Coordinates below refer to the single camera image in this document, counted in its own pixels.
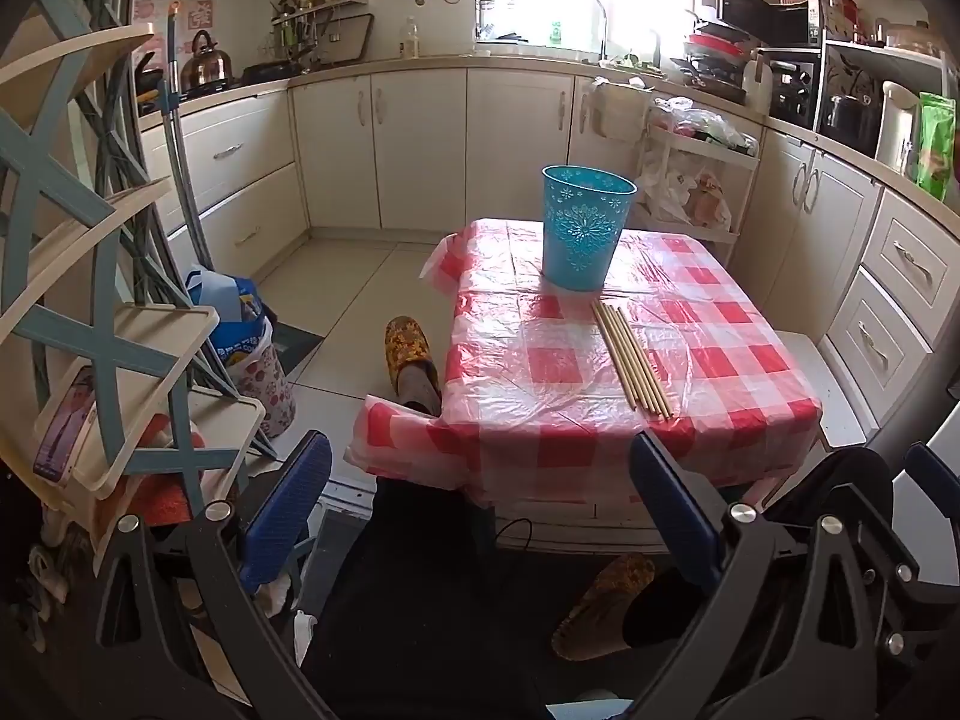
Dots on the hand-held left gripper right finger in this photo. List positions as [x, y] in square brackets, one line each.
[671, 510]

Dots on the clear oil bottle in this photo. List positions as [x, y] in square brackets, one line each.
[410, 41]

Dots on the smartphone with pink screen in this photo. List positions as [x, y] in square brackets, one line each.
[67, 427]

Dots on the black microwave oven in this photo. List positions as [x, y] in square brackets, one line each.
[750, 15]

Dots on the stack of pans and dishes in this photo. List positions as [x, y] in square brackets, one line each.
[712, 60]

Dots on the chrome sink faucet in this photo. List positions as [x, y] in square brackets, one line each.
[602, 22]

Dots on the pink wall posters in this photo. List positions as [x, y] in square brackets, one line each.
[199, 15]

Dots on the dark dustpan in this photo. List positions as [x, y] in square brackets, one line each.
[296, 352]

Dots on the red cloth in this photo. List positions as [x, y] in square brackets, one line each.
[161, 510]

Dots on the red white checked tablecloth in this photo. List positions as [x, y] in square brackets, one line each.
[555, 367]

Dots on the white storage cart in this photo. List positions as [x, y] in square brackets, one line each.
[720, 154]

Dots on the green food packet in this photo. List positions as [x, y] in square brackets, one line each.
[936, 142]

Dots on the black tray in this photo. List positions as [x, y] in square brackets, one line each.
[349, 37]

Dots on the white stool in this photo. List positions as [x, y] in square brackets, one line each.
[817, 382]

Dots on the white plastic shopping bags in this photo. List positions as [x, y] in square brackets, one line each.
[679, 195]

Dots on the steel whistling kettle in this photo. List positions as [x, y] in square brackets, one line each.
[204, 64]

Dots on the white plastic jug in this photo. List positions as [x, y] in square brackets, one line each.
[757, 86]

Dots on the cream kitchen base cabinets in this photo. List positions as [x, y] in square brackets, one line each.
[420, 150]

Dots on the white electric kettle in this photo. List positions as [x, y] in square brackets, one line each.
[898, 127]

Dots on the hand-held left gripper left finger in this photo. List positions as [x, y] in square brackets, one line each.
[289, 510]

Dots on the yellow floral slipper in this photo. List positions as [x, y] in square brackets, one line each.
[600, 600]
[405, 345]

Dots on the white hanging door bin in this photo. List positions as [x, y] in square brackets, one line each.
[619, 116]

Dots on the beige and blue shelf rack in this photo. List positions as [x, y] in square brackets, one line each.
[142, 345]

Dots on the black cooking pot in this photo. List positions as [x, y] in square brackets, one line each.
[851, 120]

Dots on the black pan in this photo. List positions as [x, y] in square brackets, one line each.
[266, 71]

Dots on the black toaster oven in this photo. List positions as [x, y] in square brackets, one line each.
[787, 86]

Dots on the person's right leg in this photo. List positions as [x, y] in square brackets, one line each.
[652, 615]

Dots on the white counter shelf rack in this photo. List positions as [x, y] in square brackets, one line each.
[877, 52]

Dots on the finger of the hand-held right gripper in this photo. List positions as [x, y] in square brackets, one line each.
[859, 484]
[934, 476]

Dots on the blue plastic bag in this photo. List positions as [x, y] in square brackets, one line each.
[225, 330]

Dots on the blue patterned plastic bucket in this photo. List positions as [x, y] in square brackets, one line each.
[585, 240]

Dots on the pile of plastic bags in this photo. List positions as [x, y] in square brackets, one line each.
[697, 124]

